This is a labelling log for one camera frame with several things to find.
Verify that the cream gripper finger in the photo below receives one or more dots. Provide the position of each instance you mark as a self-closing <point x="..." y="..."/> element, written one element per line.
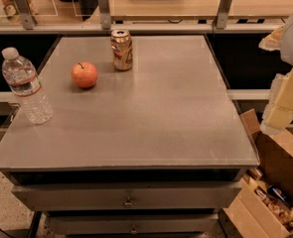
<point x="278" y="113"/>
<point x="272" y="42"/>

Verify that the red apple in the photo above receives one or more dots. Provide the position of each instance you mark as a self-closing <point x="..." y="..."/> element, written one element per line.
<point x="84" y="74"/>

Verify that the blue snack can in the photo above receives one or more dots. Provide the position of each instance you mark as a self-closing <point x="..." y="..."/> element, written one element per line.
<point x="275" y="191"/>

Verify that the cardboard box of snacks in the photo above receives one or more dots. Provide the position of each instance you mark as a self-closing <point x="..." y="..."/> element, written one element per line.
<point x="247" y="213"/>

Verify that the upper drawer with knob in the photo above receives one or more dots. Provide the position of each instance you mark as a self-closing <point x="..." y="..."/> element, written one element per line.
<point x="127" y="195"/>

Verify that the drawer with knob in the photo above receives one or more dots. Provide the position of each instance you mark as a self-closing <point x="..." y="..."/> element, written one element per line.
<point x="127" y="195"/>
<point x="132" y="224"/>

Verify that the grey metal drawer cabinet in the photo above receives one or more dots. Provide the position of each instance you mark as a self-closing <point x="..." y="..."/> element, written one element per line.
<point x="167" y="119"/>

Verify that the gold soda can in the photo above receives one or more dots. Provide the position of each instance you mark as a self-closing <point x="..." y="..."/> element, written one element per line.
<point x="121" y="44"/>

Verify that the lower drawer with knob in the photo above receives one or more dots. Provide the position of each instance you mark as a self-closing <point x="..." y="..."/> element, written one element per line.
<point x="132" y="224"/>

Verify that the clear plastic water bottle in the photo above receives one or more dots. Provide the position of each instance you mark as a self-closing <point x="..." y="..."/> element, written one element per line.
<point x="22" y="78"/>

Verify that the right metal bracket post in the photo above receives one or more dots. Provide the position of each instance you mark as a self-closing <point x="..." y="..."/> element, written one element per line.
<point x="222" y="14"/>

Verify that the metal bracket post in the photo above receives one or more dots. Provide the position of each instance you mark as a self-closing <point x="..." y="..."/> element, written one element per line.
<point x="105" y="17"/>
<point x="222" y="14"/>
<point x="27" y="18"/>

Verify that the middle metal bracket post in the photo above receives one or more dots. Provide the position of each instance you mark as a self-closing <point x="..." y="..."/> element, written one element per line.
<point x="105" y="17"/>

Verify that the left metal bracket post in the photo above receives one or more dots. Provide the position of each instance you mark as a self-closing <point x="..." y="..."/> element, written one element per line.
<point x="27" y="18"/>

